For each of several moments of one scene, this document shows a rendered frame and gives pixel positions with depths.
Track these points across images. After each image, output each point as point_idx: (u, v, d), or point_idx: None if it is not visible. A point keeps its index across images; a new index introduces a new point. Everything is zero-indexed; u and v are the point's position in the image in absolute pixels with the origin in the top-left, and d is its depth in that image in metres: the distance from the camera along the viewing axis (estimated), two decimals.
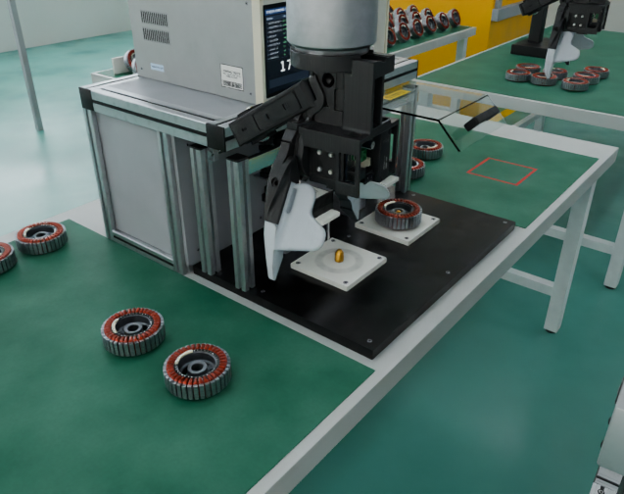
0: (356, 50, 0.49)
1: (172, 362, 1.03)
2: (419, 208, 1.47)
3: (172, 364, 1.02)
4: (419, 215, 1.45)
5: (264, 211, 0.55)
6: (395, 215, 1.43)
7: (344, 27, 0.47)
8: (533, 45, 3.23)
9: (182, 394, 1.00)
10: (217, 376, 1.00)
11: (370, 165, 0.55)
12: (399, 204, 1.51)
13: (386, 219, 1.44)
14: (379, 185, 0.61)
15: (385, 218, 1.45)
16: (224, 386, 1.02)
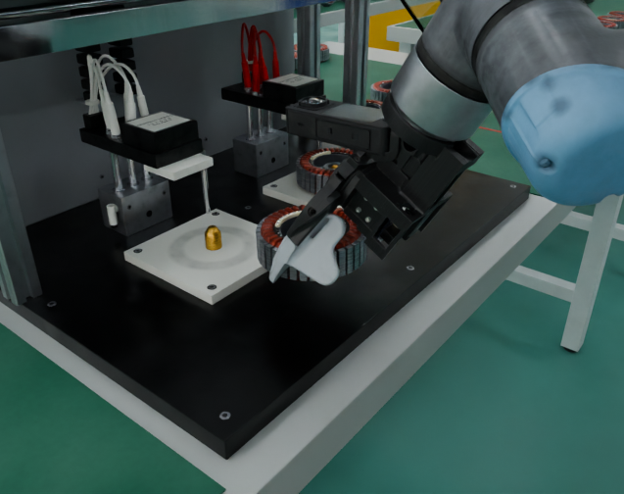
0: (452, 138, 0.46)
1: (270, 223, 0.62)
2: None
3: (271, 225, 0.61)
4: None
5: (289, 227, 0.54)
6: (326, 171, 0.84)
7: (455, 123, 0.44)
8: None
9: (288, 272, 0.58)
10: (350, 244, 0.58)
11: None
12: (338, 157, 0.91)
13: (312, 177, 0.84)
14: None
15: (310, 176, 0.85)
16: (359, 265, 0.60)
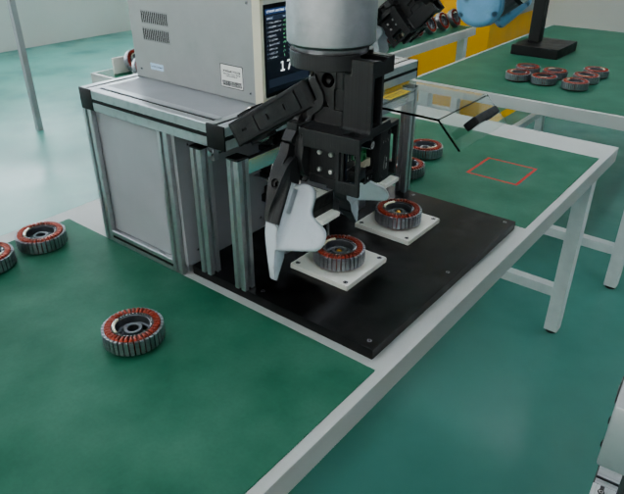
0: (356, 50, 0.49)
1: None
2: (419, 208, 1.47)
3: None
4: (419, 215, 1.45)
5: (264, 212, 0.55)
6: (395, 215, 1.44)
7: (344, 27, 0.47)
8: (533, 45, 3.23)
9: (327, 267, 1.28)
10: (356, 255, 1.28)
11: (370, 165, 0.55)
12: (399, 204, 1.51)
13: (386, 219, 1.44)
14: (378, 186, 0.61)
15: (385, 218, 1.45)
16: (360, 265, 1.30)
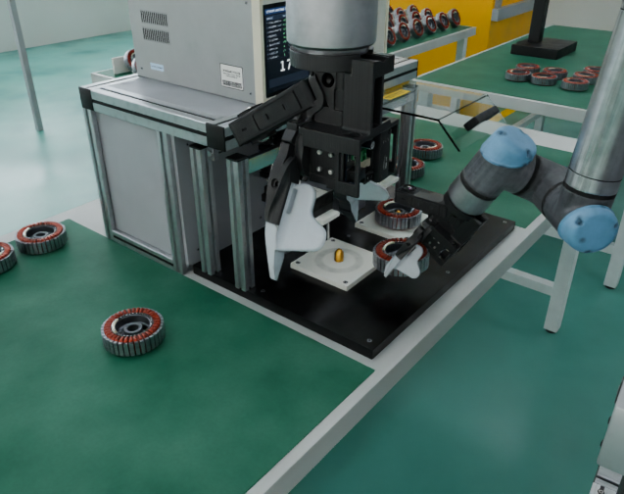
0: (356, 50, 0.49)
1: (380, 248, 1.22)
2: None
3: (381, 249, 1.21)
4: (419, 215, 1.45)
5: (264, 212, 0.55)
6: (395, 215, 1.44)
7: (344, 27, 0.47)
8: (533, 45, 3.23)
9: (393, 272, 1.18)
10: (422, 258, 1.19)
11: (370, 165, 0.55)
12: (399, 204, 1.51)
13: (386, 219, 1.44)
14: (378, 186, 0.61)
15: (385, 218, 1.45)
16: (426, 269, 1.20)
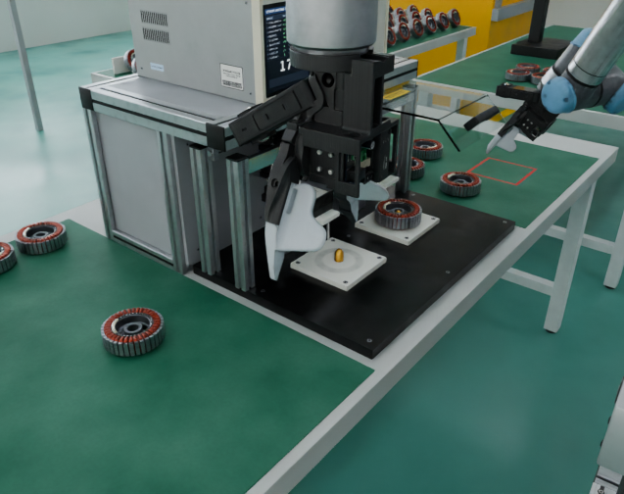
0: (356, 50, 0.49)
1: (446, 177, 1.71)
2: (417, 205, 1.49)
3: (447, 177, 1.71)
4: (421, 212, 1.47)
5: (264, 212, 0.55)
6: (402, 215, 1.43)
7: (344, 27, 0.47)
8: (533, 45, 3.23)
9: (456, 193, 1.68)
10: (476, 184, 1.68)
11: (370, 165, 0.55)
12: (394, 204, 1.51)
13: (394, 220, 1.43)
14: (378, 186, 0.61)
15: (392, 220, 1.44)
16: (478, 192, 1.70)
